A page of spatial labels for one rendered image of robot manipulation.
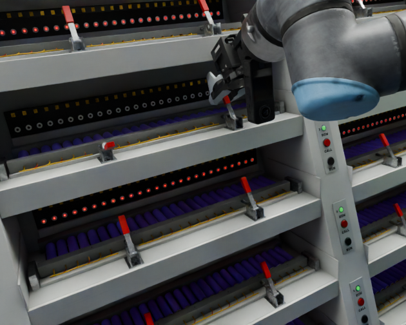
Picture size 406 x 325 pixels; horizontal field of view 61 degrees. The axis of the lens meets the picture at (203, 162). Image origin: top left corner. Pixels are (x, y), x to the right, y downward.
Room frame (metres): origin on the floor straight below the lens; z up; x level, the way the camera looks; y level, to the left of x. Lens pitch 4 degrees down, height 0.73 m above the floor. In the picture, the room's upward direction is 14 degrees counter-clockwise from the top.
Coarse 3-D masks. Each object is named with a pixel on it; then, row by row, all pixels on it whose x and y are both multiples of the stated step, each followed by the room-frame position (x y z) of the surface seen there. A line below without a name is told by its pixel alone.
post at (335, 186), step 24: (240, 0) 0.88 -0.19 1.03; (288, 72) 0.77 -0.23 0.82; (312, 120) 0.76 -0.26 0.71; (288, 144) 0.82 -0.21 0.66; (312, 144) 0.76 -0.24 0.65; (336, 144) 0.79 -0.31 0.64; (264, 168) 0.94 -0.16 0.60; (312, 168) 0.76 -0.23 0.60; (336, 192) 0.77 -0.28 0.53; (312, 240) 0.81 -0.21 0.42; (336, 240) 0.76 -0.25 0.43; (360, 240) 0.79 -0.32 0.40; (360, 264) 0.78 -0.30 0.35; (336, 312) 0.79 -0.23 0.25
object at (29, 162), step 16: (224, 112) 0.77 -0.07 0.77; (240, 112) 0.78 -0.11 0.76; (160, 128) 0.70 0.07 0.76; (176, 128) 0.71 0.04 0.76; (192, 128) 0.73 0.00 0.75; (80, 144) 0.64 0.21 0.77; (96, 144) 0.64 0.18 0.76; (128, 144) 0.65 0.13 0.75; (16, 160) 0.59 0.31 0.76; (32, 160) 0.60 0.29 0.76; (48, 160) 0.61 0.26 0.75; (64, 160) 0.62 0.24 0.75
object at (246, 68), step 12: (252, 60) 0.58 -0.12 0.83; (252, 72) 0.58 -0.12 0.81; (264, 72) 0.59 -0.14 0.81; (252, 84) 0.59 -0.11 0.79; (264, 84) 0.60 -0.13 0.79; (252, 96) 0.60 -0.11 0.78; (264, 96) 0.60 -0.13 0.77; (252, 108) 0.60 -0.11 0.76; (264, 108) 0.61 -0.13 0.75; (252, 120) 0.61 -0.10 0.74; (264, 120) 0.61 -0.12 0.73
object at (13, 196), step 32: (288, 96) 0.78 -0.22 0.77; (64, 128) 0.73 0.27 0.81; (96, 128) 0.76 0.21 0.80; (224, 128) 0.72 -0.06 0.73; (256, 128) 0.71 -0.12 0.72; (288, 128) 0.75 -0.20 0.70; (0, 160) 0.59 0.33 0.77; (96, 160) 0.62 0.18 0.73; (128, 160) 0.60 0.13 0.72; (160, 160) 0.63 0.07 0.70; (192, 160) 0.66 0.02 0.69; (0, 192) 0.52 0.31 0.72; (32, 192) 0.54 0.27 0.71; (64, 192) 0.57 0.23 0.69
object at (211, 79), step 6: (210, 72) 0.70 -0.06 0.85; (210, 78) 0.70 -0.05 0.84; (216, 78) 0.68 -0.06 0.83; (222, 78) 0.66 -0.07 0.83; (210, 84) 0.71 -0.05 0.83; (210, 90) 0.71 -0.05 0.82; (222, 90) 0.66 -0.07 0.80; (228, 90) 0.67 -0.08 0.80; (210, 96) 0.70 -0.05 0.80; (222, 96) 0.69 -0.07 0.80; (210, 102) 0.72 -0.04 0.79; (216, 102) 0.71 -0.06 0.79
